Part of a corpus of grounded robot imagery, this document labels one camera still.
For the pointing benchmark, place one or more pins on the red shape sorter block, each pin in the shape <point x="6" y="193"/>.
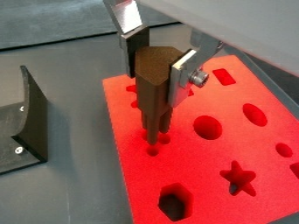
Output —
<point x="225" y="168"/>

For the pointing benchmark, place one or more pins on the black curved holder stand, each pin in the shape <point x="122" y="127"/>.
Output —
<point x="24" y="129"/>

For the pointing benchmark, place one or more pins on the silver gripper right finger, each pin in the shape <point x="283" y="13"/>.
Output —
<point x="186" y="69"/>

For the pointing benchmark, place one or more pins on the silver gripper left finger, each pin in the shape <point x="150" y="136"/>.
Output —
<point x="132" y="32"/>

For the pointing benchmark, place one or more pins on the dark three prong peg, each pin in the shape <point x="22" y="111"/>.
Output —
<point x="152" y="69"/>

